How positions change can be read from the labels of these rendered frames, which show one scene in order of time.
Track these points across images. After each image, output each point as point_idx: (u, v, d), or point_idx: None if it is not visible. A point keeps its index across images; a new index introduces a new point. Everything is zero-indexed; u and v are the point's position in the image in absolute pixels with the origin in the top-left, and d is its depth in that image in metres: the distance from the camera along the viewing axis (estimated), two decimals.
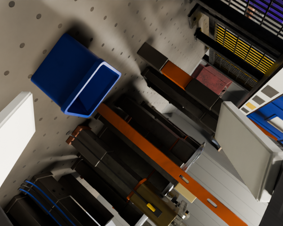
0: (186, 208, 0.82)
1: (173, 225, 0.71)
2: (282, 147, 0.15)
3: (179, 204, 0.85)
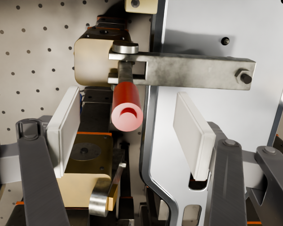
0: (215, 60, 0.32)
1: (110, 75, 0.32)
2: (222, 131, 0.16)
3: None
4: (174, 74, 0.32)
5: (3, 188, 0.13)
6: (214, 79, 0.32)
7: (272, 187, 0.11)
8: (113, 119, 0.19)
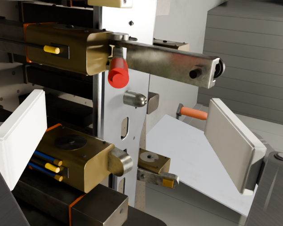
0: (175, 53, 0.34)
1: None
2: (266, 142, 0.15)
3: None
4: (144, 61, 0.37)
5: None
6: (175, 71, 0.35)
7: None
8: (109, 80, 0.28)
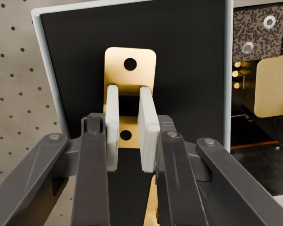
0: None
1: None
2: (173, 124, 0.17)
3: None
4: None
5: (65, 183, 0.14)
6: None
7: (218, 179, 0.12)
8: None
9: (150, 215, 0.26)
